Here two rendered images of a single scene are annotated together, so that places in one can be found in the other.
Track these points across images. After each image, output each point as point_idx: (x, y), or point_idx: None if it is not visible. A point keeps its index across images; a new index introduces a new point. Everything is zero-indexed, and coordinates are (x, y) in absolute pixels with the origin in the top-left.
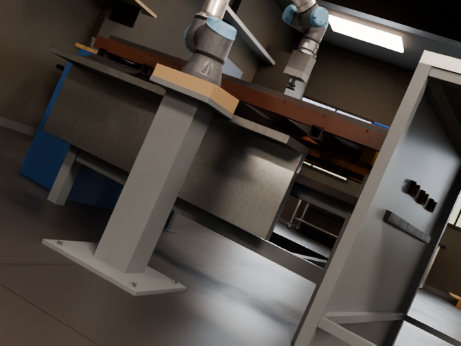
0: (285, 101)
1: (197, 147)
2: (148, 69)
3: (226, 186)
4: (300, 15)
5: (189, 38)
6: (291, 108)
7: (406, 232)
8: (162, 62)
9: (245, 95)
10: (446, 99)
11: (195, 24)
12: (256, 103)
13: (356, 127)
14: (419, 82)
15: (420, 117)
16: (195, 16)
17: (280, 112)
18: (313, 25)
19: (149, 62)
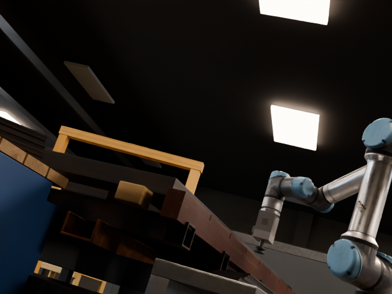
0: (279, 280)
1: None
2: (207, 253)
3: None
4: (317, 197)
5: (368, 275)
6: (280, 286)
7: None
8: (235, 247)
9: (268, 280)
10: (286, 245)
11: (374, 258)
12: (270, 287)
13: (292, 293)
14: None
15: (325, 287)
16: (374, 246)
17: (276, 292)
18: (322, 212)
19: (227, 248)
